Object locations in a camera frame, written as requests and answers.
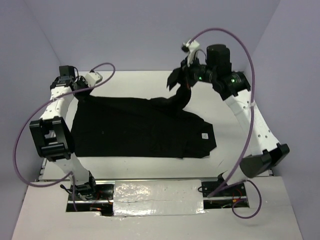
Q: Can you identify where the white foam front board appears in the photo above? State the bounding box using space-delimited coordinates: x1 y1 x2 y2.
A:
12 176 302 240

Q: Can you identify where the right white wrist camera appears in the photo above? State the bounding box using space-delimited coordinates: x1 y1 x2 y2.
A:
181 39 200 67

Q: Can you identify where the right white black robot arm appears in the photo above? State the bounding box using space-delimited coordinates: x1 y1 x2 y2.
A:
181 41 290 196

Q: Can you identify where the right aluminium table rail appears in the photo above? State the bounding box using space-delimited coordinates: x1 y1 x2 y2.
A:
238 71 273 177

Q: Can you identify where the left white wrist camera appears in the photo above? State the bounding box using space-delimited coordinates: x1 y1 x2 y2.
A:
84 72 103 88

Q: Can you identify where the black long sleeve shirt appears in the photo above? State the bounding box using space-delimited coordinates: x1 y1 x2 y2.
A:
71 68 217 159

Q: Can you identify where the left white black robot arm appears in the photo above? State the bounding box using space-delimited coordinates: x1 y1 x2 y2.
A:
29 65 98 200

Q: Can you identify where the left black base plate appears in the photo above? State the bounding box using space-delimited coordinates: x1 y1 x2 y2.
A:
75 184 114 201

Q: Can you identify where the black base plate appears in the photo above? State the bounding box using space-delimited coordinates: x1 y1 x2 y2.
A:
75 184 114 201
197 178 247 198

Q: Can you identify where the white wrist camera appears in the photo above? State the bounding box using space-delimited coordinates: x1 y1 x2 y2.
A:
84 72 103 88
181 39 200 67

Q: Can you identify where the shiny silver tape sheet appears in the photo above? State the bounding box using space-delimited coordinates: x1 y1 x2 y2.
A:
113 179 205 217

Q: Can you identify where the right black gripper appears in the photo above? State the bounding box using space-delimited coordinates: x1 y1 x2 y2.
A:
174 53 216 89

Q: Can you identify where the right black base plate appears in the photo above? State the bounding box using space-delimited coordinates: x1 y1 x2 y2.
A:
197 178 247 198

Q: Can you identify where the aluminium table rail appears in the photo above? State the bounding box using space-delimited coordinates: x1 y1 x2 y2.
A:
238 71 273 177
37 72 72 182

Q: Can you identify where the left aluminium table rail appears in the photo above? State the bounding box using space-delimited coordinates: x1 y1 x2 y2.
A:
37 72 72 182

